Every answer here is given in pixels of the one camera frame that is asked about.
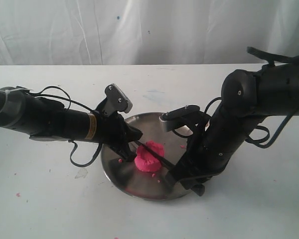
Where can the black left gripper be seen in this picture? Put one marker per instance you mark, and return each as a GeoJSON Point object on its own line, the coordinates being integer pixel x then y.
{"type": "Point", "coordinates": [112, 131]}

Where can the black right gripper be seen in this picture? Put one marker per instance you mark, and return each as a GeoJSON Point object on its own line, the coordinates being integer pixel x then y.
{"type": "Point", "coordinates": [206, 155]}

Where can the black knife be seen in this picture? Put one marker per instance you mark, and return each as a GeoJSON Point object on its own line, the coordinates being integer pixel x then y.
{"type": "Point", "coordinates": [164, 162]}

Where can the pink dough lump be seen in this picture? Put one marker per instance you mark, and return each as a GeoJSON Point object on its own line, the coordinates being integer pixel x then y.
{"type": "Point", "coordinates": [145, 161]}

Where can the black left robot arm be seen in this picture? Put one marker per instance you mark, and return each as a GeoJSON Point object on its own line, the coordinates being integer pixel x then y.
{"type": "Point", "coordinates": [45, 119]}

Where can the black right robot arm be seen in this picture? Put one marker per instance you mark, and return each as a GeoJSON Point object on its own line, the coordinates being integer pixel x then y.
{"type": "Point", "coordinates": [254, 107]}

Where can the round steel plate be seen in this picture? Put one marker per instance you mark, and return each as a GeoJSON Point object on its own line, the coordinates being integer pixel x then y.
{"type": "Point", "coordinates": [146, 185]}

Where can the white backdrop curtain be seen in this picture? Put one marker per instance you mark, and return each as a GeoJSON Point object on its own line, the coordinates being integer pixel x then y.
{"type": "Point", "coordinates": [126, 32]}

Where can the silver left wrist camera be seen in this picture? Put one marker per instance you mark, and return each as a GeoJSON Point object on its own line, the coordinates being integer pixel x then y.
{"type": "Point", "coordinates": [116, 100]}

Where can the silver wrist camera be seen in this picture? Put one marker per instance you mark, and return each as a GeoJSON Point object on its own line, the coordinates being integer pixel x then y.
{"type": "Point", "coordinates": [187, 115]}
{"type": "Point", "coordinates": [116, 100]}

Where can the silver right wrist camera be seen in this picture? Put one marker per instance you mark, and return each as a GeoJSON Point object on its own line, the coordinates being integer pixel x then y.
{"type": "Point", "coordinates": [187, 115]}

